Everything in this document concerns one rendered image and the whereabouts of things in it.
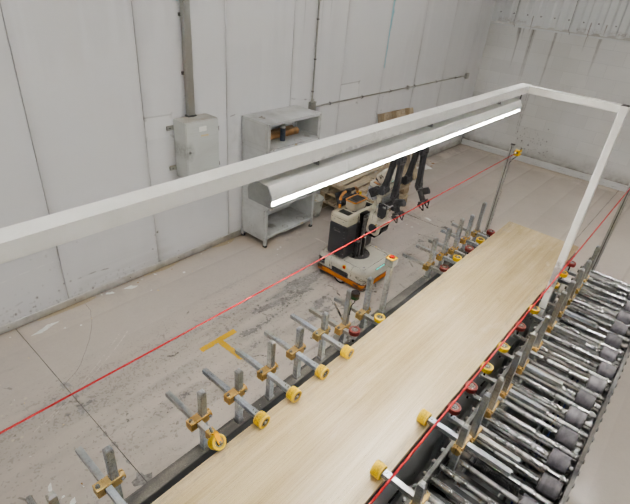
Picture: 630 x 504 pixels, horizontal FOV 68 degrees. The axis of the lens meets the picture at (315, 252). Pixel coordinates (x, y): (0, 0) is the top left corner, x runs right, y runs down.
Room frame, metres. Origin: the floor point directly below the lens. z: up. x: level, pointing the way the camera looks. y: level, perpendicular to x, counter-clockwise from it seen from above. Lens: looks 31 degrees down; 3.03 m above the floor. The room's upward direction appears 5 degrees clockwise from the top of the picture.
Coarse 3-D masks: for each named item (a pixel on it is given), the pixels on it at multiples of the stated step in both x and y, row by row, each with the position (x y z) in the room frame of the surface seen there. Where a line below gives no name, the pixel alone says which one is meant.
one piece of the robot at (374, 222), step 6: (372, 180) 4.52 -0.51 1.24; (378, 186) 4.42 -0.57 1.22; (390, 186) 4.50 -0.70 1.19; (390, 192) 4.54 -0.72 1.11; (378, 198) 4.47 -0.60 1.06; (372, 210) 4.51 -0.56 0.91; (372, 216) 4.46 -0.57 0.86; (372, 222) 4.45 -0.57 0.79; (378, 222) 4.44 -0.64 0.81; (384, 222) 4.47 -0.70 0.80; (366, 228) 4.49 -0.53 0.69; (372, 228) 4.44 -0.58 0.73; (378, 228) 4.40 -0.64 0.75; (372, 234) 4.44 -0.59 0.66
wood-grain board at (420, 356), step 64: (512, 256) 3.81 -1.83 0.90; (384, 320) 2.69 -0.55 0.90; (448, 320) 2.76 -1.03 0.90; (512, 320) 2.83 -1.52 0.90; (320, 384) 2.02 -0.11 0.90; (384, 384) 2.07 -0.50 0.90; (448, 384) 2.12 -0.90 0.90; (256, 448) 1.54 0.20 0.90; (320, 448) 1.58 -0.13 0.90; (384, 448) 1.62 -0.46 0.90
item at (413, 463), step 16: (528, 320) 3.27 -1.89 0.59; (512, 336) 2.92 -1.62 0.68; (496, 352) 2.64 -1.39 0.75; (512, 352) 3.15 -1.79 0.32; (496, 368) 2.98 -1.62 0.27; (480, 384) 2.53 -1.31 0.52; (464, 400) 2.29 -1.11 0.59; (464, 416) 2.53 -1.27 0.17; (432, 432) 1.90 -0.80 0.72; (432, 448) 2.10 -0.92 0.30; (400, 464) 1.59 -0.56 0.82; (416, 464) 1.81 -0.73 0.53; (432, 464) 2.09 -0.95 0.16; (416, 480) 1.95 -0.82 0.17; (384, 496) 1.51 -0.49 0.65; (400, 496) 1.83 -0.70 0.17
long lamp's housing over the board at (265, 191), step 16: (480, 112) 2.88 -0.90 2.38; (496, 112) 3.02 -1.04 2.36; (432, 128) 2.42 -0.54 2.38; (448, 128) 2.52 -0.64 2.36; (464, 128) 2.66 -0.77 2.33; (384, 144) 2.08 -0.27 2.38; (400, 144) 2.15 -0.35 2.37; (416, 144) 2.24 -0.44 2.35; (320, 160) 1.80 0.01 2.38; (336, 160) 1.81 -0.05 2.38; (352, 160) 1.86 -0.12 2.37; (368, 160) 1.93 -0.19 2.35; (272, 176) 1.58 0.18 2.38; (288, 176) 1.60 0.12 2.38; (304, 176) 1.63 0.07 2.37; (320, 176) 1.69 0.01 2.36; (336, 176) 1.76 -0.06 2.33; (256, 192) 1.52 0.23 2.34; (272, 192) 1.49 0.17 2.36; (288, 192) 1.54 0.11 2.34
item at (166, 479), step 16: (432, 272) 3.72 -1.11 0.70; (416, 288) 3.43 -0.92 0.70; (400, 304) 3.21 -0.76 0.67; (336, 352) 2.53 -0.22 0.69; (304, 368) 2.34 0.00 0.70; (256, 400) 2.03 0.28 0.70; (272, 400) 2.04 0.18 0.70; (224, 432) 1.77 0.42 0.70; (240, 432) 1.83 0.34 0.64; (192, 448) 1.65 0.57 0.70; (208, 448) 1.66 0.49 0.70; (176, 464) 1.54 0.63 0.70; (192, 464) 1.56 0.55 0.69; (160, 480) 1.45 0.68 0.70; (176, 480) 1.48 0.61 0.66; (128, 496) 1.35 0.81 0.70; (144, 496) 1.35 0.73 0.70
